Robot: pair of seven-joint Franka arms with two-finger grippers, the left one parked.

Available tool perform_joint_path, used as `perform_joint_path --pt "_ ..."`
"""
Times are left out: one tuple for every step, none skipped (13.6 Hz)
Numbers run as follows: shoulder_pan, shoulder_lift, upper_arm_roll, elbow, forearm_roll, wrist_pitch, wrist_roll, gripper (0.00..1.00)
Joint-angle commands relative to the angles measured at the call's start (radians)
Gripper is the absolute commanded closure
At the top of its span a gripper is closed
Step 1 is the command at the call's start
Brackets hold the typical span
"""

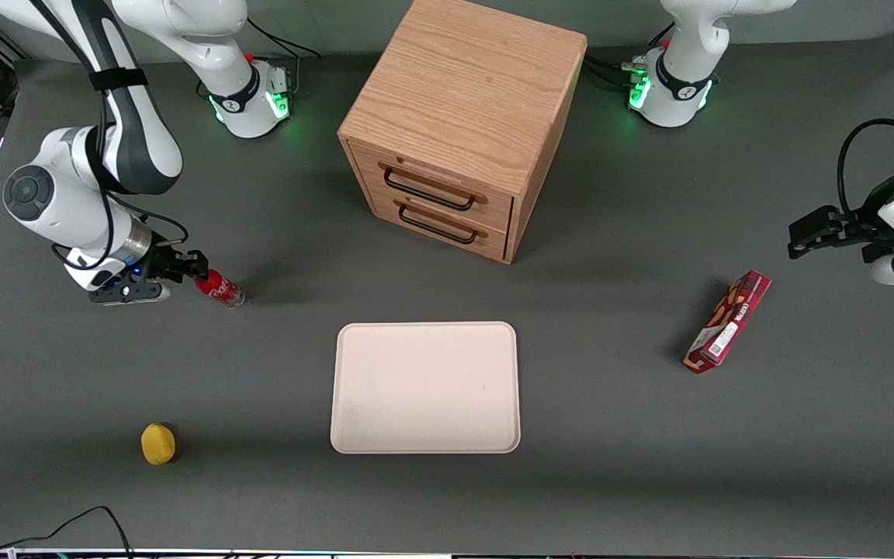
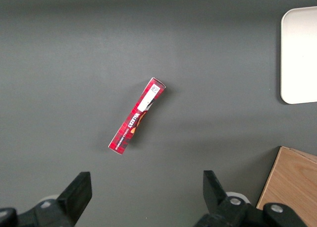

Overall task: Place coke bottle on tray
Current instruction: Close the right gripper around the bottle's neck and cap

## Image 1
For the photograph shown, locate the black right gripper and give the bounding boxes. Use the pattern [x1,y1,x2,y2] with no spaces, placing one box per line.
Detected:
[143,237,210,286]

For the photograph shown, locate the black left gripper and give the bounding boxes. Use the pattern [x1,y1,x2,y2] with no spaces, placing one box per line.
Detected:
[788,167,894,261]

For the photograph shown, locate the red coke bottle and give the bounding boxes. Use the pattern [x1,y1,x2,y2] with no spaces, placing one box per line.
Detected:
[194,269,247,310]

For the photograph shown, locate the beige rectangular tray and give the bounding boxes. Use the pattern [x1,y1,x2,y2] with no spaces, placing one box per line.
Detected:
[330,321,522,455]

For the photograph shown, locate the red snack box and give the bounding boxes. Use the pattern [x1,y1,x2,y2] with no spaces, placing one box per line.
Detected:
[683,269,772,375]

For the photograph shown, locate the yellow lemon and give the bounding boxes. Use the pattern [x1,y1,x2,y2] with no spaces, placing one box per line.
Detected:
[140,422,177,467]

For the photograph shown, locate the wooden drawer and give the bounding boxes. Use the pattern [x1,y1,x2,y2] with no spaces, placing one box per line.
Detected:
[371,190,511,262]
[348,142,515,235]

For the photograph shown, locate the wooden two-drawer cabinet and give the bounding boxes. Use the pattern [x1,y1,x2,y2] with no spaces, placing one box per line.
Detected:
[338,0,589,266]

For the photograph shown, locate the black cable along right arm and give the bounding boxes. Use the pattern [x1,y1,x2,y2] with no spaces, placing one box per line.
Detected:
[28,0,190,273]

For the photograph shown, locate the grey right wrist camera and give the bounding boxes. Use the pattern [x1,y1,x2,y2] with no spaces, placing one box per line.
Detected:
[88,281,172,305]

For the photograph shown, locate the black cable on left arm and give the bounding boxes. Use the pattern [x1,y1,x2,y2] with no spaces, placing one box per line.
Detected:
[837,118,894,222]

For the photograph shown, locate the black strap on right arm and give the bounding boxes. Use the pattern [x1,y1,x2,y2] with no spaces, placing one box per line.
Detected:
[88,68,149,92]

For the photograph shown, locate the black cables at right arm base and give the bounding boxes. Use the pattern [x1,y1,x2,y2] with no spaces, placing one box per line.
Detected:
[245,17,322,98]

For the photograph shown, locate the black cables at arm base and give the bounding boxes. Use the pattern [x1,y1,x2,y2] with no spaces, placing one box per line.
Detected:
[245,17,322,98]
[583,47,650,90]

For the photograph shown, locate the black drawer handle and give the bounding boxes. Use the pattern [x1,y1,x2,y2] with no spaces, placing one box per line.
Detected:
[398,203,479,245]
[383,167,476,212]

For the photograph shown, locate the black cable on table edge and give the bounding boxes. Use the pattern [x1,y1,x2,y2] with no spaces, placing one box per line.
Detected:
[0,506,135,559]

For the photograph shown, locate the black cables at left arm base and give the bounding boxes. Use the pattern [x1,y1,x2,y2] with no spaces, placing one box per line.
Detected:
[583,47,650,90]

